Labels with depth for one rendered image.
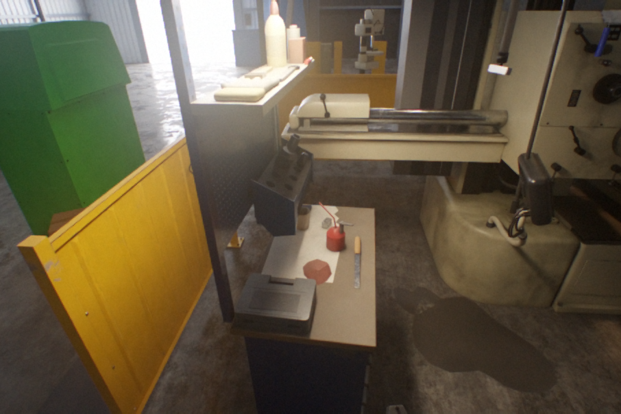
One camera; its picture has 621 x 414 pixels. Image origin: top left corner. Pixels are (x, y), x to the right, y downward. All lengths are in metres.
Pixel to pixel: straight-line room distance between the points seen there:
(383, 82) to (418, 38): 1.85
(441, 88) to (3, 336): 3.51
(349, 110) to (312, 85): 2.20
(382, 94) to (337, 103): 2.23
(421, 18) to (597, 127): 1.20
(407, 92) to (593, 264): 1.71
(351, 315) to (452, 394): 1.18
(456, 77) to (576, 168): 0.94
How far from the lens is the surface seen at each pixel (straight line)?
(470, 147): 2.43
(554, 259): 2.81
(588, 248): 2.85
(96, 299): 1.69
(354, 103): 2.20
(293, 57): 1.52
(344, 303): 1.32
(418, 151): 2.35
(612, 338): 3.12
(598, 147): 2.43
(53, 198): 3.80
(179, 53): 0.89
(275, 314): 1.20
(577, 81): 2.22
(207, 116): 0.91
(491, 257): 2.66
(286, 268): 1.47
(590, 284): 3.08
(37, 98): 3.42
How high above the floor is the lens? 1.90
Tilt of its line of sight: 30 degrees down
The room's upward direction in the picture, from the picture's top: 1 degrees counter-clockwise
